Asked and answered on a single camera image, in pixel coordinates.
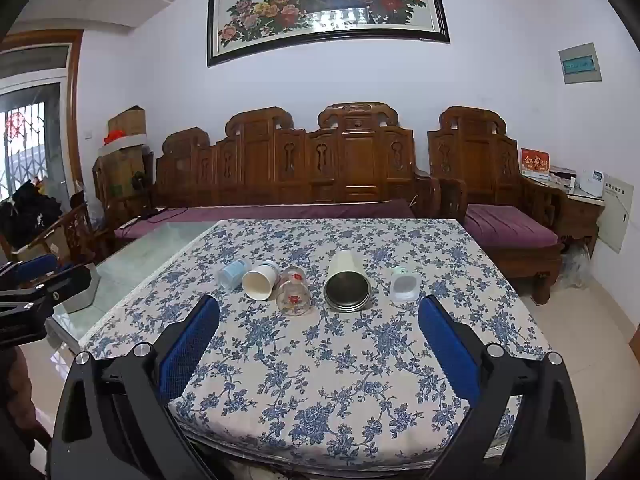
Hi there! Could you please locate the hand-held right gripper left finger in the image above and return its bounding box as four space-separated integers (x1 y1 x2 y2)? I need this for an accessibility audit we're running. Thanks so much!
47 294 221 480

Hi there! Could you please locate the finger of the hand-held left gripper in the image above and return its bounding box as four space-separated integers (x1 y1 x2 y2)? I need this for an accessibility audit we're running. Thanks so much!
0 265 95 349
0 254 60 292

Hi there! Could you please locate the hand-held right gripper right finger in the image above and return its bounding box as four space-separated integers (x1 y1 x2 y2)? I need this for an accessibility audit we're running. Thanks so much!
417 294 586 480

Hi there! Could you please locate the person's left forearm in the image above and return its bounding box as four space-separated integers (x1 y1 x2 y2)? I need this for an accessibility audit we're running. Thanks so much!
0 347 33 461

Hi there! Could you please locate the small white plastic cup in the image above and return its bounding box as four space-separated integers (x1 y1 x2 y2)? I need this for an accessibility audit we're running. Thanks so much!
389 266 420 303

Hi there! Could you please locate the light blue cup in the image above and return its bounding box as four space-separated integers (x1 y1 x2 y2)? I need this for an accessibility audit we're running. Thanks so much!
217 258 253 291

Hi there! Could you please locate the white paper cup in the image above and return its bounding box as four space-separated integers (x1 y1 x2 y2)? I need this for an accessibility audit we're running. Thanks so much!
242 261 279 302

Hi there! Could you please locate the glass cup with red print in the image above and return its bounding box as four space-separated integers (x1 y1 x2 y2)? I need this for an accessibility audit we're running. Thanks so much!
276 266 312 317

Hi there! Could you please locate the cream steel-lined tumbler cup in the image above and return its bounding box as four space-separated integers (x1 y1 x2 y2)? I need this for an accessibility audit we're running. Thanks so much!
323 250 372 314

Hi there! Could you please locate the dark clothes pile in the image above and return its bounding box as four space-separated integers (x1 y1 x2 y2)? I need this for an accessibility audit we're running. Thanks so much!
0 180 63 250

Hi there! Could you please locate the wooden chair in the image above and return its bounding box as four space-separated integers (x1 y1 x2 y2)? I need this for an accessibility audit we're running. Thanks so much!
10 202 116 266

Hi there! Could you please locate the metal security gate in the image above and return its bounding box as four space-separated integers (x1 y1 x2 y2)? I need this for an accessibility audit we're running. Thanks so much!
0 82 66 206

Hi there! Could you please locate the blue floral tablecloth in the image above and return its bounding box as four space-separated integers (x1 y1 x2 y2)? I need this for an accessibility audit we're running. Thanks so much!
80 218 551 471

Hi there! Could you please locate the large cardboard box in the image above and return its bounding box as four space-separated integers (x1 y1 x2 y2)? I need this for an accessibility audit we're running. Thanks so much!
95 145 151 202

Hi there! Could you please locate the purple armchair cushion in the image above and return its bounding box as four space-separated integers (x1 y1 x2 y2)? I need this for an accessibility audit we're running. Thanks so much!
462 204 558 248

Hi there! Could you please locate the clear plastic bag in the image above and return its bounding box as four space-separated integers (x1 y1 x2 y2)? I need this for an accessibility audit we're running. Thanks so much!
560 245 598 288

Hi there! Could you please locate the long purple sofa cushion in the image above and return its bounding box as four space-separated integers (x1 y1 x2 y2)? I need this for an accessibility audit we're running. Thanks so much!
114 199 416 241

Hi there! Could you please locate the small cardboard box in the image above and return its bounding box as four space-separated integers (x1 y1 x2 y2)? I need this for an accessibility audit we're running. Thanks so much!
107 106 147 143

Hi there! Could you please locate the wooden side table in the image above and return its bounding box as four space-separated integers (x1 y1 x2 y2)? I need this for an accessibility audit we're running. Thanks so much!
520 172 606 256

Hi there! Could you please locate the carved wooden armchair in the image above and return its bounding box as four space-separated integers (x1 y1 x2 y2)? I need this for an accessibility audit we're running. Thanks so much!
427 106 568 306

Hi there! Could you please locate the red gift box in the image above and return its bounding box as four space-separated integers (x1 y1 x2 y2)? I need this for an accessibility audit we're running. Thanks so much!
520 148 551 173

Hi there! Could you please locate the carved wooden sofa bench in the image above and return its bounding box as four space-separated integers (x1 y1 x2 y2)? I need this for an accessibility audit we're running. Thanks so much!
107 102 443 256

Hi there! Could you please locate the white box device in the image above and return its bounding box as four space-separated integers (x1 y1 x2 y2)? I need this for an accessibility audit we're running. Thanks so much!
575 170 605 193

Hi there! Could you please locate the framed peacock flower painting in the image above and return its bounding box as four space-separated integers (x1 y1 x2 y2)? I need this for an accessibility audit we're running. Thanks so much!
206 0 451 67

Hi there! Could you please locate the white wall cabinet door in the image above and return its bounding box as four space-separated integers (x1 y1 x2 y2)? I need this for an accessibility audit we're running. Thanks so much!
602 172 628 254

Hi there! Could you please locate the grey wall electrical panel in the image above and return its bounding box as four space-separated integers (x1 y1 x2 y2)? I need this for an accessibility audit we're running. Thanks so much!
558 42 602 84

